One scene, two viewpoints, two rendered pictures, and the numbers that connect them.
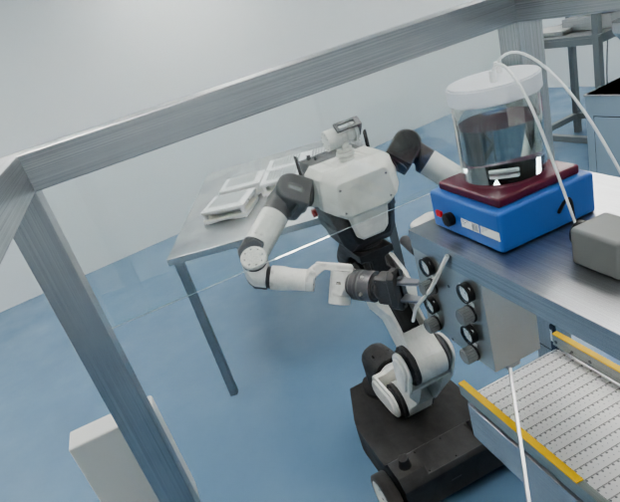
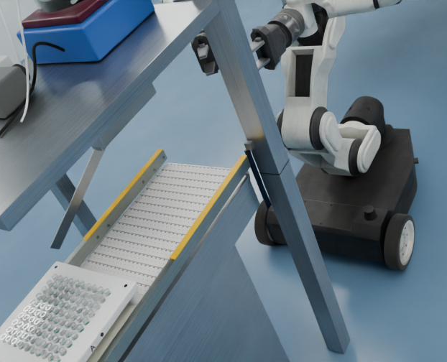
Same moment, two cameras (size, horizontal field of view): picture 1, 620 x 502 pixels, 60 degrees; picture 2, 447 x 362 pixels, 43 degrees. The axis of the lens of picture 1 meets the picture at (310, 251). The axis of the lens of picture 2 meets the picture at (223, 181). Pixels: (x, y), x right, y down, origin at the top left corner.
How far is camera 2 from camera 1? 1.51 m
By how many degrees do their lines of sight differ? 52
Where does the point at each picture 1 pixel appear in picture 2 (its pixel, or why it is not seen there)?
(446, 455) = (315, 218)
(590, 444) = (138, 234)
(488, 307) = not seen: hidden behind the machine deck
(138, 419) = not seen: outside the picture
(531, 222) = (44, 49)
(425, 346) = (296, 117)
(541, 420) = (153, 204)
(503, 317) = not seen: hidden behind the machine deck
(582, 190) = (77, 40)
